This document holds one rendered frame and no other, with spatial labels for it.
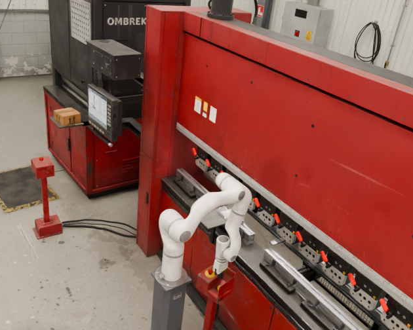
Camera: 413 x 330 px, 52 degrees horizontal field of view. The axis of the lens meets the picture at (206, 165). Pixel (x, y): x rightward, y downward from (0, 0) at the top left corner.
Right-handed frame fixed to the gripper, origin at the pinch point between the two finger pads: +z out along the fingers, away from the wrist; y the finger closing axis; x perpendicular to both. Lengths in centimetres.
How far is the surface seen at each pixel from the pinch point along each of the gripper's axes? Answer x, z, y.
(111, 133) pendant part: -138, -46, -16
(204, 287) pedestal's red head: -7.8, 12.9, 6.1
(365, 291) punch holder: 84, -40, -16
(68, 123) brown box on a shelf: -235, -15, -31
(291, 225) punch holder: 28, -43, -30
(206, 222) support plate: -33.3, -13.8, -20.4
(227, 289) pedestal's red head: 4.8, 11.0, -3.0
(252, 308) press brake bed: 18.9, 28.1, -14.9
